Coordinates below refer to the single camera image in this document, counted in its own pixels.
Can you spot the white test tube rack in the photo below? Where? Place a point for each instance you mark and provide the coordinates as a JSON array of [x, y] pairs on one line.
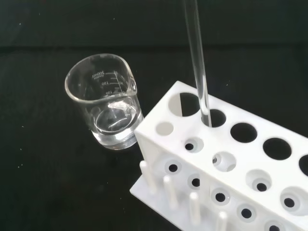
[[216, 168]]

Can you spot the clear glass beaker with water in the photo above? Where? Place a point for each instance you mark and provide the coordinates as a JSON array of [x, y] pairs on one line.
[[106, 106]]

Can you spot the black bench cloth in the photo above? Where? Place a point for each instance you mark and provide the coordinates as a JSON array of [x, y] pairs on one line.
[[48, 168]]

